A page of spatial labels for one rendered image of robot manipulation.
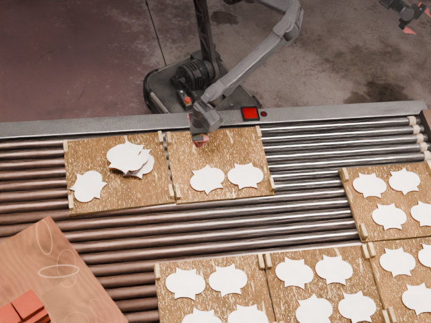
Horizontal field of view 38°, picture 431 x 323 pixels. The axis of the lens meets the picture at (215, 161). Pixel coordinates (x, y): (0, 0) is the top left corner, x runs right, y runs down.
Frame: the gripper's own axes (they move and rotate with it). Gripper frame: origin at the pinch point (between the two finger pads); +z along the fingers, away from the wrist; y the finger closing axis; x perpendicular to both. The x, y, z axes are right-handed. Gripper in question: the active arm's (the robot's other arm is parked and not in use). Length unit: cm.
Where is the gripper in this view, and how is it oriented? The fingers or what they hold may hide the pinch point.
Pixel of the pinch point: (196, 136)
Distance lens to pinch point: 259.5
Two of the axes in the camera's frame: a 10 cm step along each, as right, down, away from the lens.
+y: -1.7, -8.2, 5.5
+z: -1.1, 5.7, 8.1
